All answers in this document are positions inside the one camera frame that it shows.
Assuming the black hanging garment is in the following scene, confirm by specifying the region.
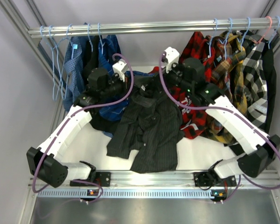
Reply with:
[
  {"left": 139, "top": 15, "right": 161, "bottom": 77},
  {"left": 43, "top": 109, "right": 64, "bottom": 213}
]
[{"left": 82, "top": 36, "right": 119, "bottom": 137}]

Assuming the pink hanger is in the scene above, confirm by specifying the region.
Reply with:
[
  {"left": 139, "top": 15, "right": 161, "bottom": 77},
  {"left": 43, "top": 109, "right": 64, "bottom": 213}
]
[{"left": 253, "top": 16, "right": 273, "bottom": 44}]

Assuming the red black plaid shirt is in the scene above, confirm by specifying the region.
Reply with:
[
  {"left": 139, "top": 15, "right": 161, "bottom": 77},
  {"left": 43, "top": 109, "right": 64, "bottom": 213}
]
[{"left": 165, "top": 81, "right": 207, "bottom": 139}]

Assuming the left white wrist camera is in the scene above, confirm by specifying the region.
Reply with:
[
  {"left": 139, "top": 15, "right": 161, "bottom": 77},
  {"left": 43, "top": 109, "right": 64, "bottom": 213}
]
[{"left": 112, "top": 59, "right": 128, "bottom": 82}]

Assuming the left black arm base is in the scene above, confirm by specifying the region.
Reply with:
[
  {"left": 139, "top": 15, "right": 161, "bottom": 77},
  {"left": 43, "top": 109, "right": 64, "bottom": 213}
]
[{"left": 70, "top": 161, "right": 111, "bottom": 187}]

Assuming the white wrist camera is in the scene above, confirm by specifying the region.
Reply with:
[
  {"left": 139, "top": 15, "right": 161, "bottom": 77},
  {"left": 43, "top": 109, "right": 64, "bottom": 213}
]
[
  {"left": 112, "top": 59, "right": 128, "bottom": 82},
  {"left": 161, "top": 47, "right": 180, "bottom": 73}
]

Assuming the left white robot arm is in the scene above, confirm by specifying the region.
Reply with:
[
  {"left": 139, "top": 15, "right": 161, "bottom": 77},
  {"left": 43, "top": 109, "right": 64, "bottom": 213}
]
[{"left": 27, "top": 67, "right": 135, "bottom": 193}]

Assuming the purple cable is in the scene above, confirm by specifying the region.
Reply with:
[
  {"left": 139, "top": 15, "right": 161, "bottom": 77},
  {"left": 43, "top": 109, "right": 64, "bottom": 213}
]
[
  {"left": 32, "top": 53, "right": 135, "bottom": 206},
  {"left": 159, "top": 52, "right": 280, "bottom": 203}
]

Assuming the black white plaid shirt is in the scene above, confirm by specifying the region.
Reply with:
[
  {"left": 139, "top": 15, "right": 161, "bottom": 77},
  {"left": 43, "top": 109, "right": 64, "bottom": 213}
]
[{"left": 242, "top": 31, "right": 268, "bottom": 132}]

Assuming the light blue wire hanger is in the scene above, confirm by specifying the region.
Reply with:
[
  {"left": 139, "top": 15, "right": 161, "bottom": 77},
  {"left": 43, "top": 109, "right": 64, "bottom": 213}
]
[{"left": 49, "top": 25, "right": 68, "bottom": 101}]

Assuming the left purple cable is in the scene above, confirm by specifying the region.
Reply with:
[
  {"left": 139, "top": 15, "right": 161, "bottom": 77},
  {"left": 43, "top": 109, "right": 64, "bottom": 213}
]
[{"left": 32, "top": 53, "right": 135, "bottom": 206}]

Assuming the light blue empty hanger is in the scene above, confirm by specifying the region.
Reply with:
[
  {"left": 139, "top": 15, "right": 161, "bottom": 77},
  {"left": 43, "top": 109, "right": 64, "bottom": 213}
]
[{"left": 39, "top": 25, "right": 68, "bottom": 94}]

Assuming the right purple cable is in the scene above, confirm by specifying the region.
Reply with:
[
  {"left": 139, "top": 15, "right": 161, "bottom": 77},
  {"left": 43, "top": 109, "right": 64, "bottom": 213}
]
[{"left": 159, "top": 52, "right": 280, "bottom": 203}]

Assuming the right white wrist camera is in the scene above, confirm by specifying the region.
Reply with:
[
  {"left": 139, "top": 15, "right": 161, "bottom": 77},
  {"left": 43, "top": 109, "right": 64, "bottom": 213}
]
[{"left": 161, "top": 47, "right": 180, "bottom": 73}]

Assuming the blue plaid shirt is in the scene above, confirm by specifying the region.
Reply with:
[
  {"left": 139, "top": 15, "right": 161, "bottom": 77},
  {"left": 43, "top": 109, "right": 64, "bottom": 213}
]
[{"left": 97, "top": 34, "right": 145, "bottom": 138}]

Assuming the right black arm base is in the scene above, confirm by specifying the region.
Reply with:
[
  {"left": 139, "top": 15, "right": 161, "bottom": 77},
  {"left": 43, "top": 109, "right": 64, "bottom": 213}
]
[{"left": 193, "top": 171, "right": 237, "bottom": 189}]

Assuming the aluminium front rail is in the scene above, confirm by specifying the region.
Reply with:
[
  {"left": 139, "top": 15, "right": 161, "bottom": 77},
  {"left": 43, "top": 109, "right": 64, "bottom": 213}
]
[{"left": 36, "top": 169, "right": 280, "bottom": 202}]

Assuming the light blue checked shirt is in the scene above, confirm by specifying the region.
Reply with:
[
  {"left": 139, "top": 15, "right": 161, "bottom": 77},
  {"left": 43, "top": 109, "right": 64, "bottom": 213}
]
[{"left": 63, "top": 36, "right": 87, "bottom": 112}]

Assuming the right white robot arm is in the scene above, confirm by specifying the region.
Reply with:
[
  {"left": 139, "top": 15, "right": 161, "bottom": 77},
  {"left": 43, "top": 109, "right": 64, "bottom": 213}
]
[{"left": 159, "top": 55, "right": 280, "bottom": 179}]

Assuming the aluminium hanging rail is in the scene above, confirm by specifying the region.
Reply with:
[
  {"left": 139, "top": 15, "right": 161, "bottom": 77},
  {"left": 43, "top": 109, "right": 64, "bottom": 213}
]
[{"left": 28, "top": 17, "right": 280, "bottom": 38}]

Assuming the red plaid hanging shirt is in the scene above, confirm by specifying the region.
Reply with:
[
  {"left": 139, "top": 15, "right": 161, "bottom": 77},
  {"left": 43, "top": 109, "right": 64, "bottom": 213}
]
[{"left": 179, "top": 32, "right": 215, "bottom": 82}]

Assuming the dark grey pinstripe shirt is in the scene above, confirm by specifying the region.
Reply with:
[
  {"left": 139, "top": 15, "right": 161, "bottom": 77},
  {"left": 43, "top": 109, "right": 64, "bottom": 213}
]
[{"left": 107, "top": 77, "right": 184, "bottom": 173}]

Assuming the yellow brown plaid shirt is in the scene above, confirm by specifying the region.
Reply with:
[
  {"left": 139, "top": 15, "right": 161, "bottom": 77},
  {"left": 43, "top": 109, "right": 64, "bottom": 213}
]
[{"left": 202, "top": 31, "right": 247, "bottom": 145}]

